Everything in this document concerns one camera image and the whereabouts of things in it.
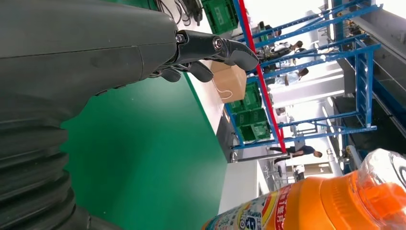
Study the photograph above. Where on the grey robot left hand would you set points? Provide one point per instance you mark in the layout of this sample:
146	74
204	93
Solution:
79	47

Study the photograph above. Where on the orange detergent bottle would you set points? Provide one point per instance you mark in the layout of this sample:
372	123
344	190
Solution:
317	206

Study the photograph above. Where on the green table mat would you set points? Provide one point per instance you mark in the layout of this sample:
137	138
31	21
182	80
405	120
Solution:
142	143

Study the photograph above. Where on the white long table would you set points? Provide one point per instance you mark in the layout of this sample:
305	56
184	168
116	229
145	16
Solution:
206	98

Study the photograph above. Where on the green plastic crate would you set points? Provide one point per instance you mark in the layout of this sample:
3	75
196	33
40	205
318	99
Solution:
253	117
250	100
220	16
255	131

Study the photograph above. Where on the cardboard box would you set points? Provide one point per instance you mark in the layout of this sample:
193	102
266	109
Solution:
231	85

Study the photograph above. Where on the red metal beam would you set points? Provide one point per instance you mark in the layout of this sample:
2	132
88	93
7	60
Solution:
270	106

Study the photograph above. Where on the person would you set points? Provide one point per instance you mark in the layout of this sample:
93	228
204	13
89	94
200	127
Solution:
285	47
291	76
298	150

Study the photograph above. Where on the white block table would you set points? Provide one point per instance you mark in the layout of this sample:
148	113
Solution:
241	187

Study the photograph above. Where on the blue metal rack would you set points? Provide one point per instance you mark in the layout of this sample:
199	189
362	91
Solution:
363	89

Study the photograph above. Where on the chrome metal frame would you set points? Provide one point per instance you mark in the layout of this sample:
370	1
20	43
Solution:
260	156

